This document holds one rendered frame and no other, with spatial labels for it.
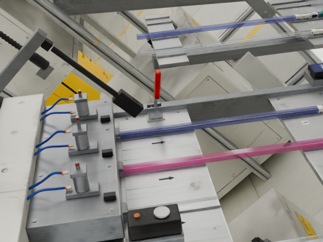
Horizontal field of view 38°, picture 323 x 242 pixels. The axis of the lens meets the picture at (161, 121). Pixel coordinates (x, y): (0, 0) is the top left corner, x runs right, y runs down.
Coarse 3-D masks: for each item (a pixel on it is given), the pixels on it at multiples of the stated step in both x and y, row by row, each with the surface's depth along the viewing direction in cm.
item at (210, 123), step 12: (300, 108) 95; (312, 108) 95; (216, 120) 93; (228, 120) 93; (240, 120) 93; (252, 120) 94; (264, 120) 94; (120, 132) 92; (132, 132) 92; (144, 132) 92; (156, 132) 92; (168, 132) 92
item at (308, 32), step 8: (288, 32) 115; (296, 32) 114; (304, 32) 114; (312, 32) 114; (224, 40) 113; (232, 40) 113; (240, 40) 113; (248, 40) 113; (256, 40) 113; (264, 40) 113; (272, 40) 114; (160, 48) 112; (168, 48) 112; (176, 48) 111; (184, 48) 112; (192, 48) 112; (200, 48) 112; (144, 56) 111
